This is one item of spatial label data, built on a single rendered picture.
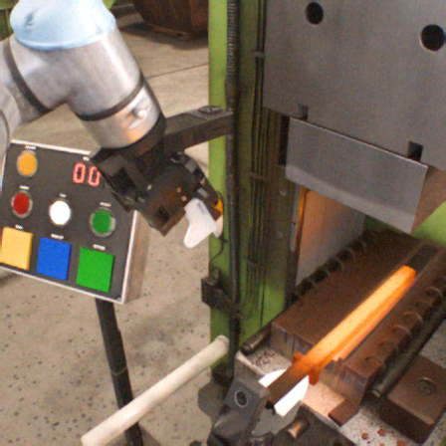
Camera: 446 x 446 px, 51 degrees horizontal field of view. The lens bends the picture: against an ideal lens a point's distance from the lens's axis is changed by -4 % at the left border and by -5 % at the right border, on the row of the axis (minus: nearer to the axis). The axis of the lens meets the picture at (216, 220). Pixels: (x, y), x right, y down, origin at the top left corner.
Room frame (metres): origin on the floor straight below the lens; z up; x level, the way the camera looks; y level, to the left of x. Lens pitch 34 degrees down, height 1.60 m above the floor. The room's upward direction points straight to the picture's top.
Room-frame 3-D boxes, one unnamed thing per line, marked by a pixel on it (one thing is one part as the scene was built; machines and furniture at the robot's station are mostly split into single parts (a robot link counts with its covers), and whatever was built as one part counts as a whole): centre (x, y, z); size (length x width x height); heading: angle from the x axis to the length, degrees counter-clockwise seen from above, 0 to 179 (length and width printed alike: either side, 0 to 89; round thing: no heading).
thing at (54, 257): (0.76, 0.33, 1.01); 0.07 x 0.05 x 0.07; 70
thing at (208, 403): (0.88, 0.00, 0.36); 0.09 x 0.07 x 0.12; 45
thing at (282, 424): (0.39, -0.08, 1.02); 0.09 x 0.05 x 0.02; 132
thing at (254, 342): (0.73, -0.19, 0.93); 0.40 x 0.03 x 0.03; 135
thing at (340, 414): (0.46, -0.21, 0.92); 0.04 x 0.03 x 0.01; 127
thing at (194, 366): (0.72, 0.14, 0.62); 0.44 x 0.05 x 0.05; 135
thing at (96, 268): (0.73, 0.24, 1.01); 0.07 x 0.05 x 0.07; 70
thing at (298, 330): (0.69, -0.32, 0.96); 0.42 x 0.20 x 0.09; 135
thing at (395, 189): (0.69, -0.32, 1.32); 0.42 x 0.20 x 0.10; 135
